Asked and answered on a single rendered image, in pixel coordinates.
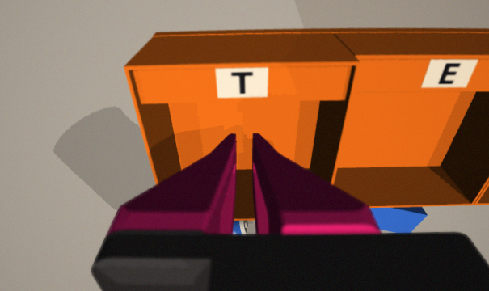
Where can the orange rack of three bins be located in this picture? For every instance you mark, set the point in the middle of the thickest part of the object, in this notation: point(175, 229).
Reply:
point(394, 144)

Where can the blue rectangular block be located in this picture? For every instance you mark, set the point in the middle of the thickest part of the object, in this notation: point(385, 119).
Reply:
point(399, 220)

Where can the blue aa battery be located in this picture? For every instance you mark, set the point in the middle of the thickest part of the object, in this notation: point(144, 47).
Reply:
point(240, 227)

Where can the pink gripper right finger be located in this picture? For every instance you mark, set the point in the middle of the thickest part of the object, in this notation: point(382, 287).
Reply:
point(289, 199)

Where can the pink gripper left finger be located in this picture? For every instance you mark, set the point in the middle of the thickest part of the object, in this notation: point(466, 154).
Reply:
point(199, 197)

